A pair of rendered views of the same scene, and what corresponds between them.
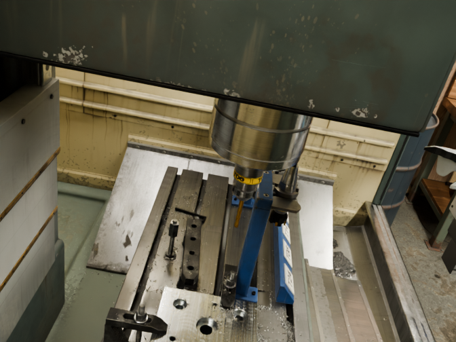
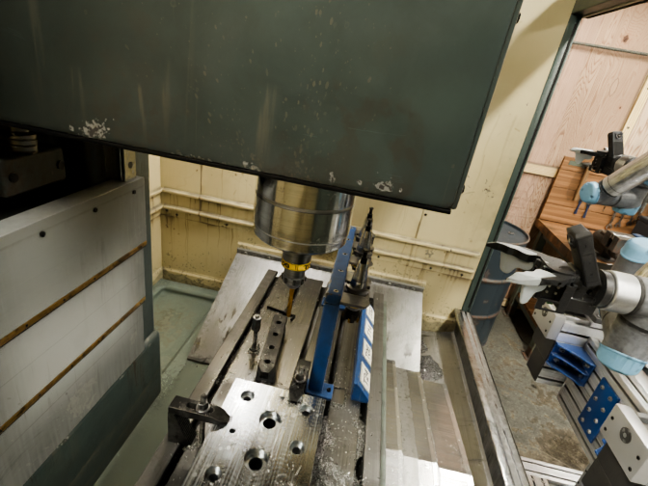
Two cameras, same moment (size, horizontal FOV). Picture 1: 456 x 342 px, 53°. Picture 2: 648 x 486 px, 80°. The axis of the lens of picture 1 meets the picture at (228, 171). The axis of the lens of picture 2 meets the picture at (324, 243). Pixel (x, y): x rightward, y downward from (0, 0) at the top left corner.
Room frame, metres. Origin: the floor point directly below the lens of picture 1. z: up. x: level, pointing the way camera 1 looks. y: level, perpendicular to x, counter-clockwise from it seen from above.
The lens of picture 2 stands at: (0.10, -0.14, 1.72)
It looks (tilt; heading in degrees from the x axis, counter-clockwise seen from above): 25 degrees down; 6
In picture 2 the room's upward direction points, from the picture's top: 10 degrees clockwise
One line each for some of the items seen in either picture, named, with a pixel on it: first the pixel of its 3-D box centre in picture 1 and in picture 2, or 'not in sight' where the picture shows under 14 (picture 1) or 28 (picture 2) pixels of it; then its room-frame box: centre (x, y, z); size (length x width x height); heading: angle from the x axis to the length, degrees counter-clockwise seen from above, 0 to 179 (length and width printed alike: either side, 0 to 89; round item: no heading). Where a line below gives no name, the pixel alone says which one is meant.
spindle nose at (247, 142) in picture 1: (262, 115); (305, 200); (0.68, -0.04, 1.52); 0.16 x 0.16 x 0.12
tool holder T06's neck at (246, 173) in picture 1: (249, 169); (296, 256); (0.68, -0.04, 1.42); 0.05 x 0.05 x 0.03
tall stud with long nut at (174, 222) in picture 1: (172, 238); (256, 333); (1.00, 0.12, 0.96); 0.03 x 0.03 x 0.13
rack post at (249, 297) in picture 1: (250, 252); (323, 348); (0.91, -0.10, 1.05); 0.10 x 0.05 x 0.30; 92
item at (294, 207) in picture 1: (286, 205); (355, 301); (0.91, -0.15, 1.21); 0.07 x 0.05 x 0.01; 92
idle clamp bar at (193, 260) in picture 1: (191, 254); (272, 348); (0.99, 0.06, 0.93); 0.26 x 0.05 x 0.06; 7
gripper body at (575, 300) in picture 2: not in sight; (565, 284); (0.80, -0.52, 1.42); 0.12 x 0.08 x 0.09; 92
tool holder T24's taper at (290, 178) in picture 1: (290, 176); (361, 273); (0.96, -0.15, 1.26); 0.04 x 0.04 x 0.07
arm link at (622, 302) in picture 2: not in sight; (610, 290); (0.80, -0.61, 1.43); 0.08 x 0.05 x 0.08; 2
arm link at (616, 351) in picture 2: not in sight; (627, 338); (0.82, -0.69, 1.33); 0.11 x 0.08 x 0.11; 160
